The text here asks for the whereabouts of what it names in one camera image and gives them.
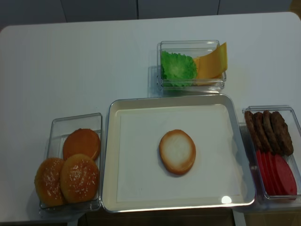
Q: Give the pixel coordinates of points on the clear left bun container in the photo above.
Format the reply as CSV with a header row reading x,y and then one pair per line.
x,y
61,128

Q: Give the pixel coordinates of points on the upper yellow cheese slice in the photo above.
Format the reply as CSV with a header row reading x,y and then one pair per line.
x,y
212,65

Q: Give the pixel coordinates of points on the silver metal tray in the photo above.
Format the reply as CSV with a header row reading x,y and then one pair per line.
x,y
111,162

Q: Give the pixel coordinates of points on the sesame bun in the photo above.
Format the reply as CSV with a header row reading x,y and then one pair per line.
x,y
47,182
79,179

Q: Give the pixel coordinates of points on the clear lettuce cheese container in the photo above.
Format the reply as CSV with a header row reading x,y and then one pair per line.
x,y
193,49

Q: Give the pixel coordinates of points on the brown meat patty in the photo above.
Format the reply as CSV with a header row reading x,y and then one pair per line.
x,y
281,132
262,143
275,148
251,127

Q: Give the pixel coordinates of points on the lower yellow cheese slice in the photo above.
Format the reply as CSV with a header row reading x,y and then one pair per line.
x,y
208,81

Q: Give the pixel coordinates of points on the right sesame bun top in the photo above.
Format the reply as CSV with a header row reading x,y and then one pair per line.
x,y
79,179

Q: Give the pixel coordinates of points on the yellow cheese slice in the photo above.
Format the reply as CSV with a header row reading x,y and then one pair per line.
x,y
212,65
208,81

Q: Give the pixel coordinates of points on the clear right patty container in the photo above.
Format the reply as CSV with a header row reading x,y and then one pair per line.
x,y
293,160

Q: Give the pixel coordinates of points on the flat bun bottom in container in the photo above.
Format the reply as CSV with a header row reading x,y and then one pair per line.
x,y
82,141

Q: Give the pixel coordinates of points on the red tomato slice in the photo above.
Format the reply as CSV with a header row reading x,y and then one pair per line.
x,y
270,174
259,171
285,181

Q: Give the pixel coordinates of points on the bottom bun on tray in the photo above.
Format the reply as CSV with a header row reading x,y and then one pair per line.
x,y
177,152

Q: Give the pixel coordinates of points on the left sesame bun top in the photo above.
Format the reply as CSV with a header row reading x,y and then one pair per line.
x,y
47,182

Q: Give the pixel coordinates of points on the green lettuce leaf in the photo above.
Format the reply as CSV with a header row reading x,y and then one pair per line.
x,y
177,67

